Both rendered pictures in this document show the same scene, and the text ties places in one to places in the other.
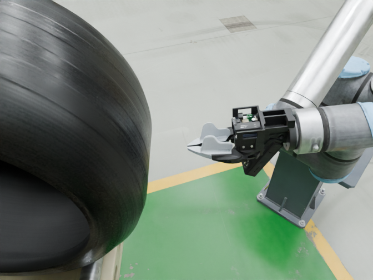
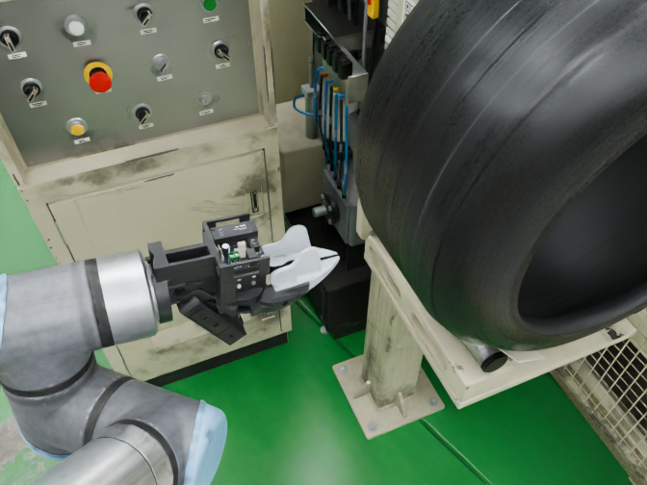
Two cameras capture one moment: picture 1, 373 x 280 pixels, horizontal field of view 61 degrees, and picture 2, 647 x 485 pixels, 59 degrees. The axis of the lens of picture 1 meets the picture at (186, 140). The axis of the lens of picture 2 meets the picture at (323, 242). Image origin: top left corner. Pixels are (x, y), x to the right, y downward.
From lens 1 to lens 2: 0.86 m
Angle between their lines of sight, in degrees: 84
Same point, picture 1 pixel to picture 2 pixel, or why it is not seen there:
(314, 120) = (109, 259)
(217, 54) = not seen: outside the picture
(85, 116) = (408, 21)
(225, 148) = (269, 250)
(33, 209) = (556, 280)
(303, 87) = (108, 451)
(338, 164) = not seen: hidden behind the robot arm
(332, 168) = not seen: hidden behind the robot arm
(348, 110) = (36, 284)
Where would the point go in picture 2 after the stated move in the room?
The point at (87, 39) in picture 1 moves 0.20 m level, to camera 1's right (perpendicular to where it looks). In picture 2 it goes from (507, 56) to (305, 101)
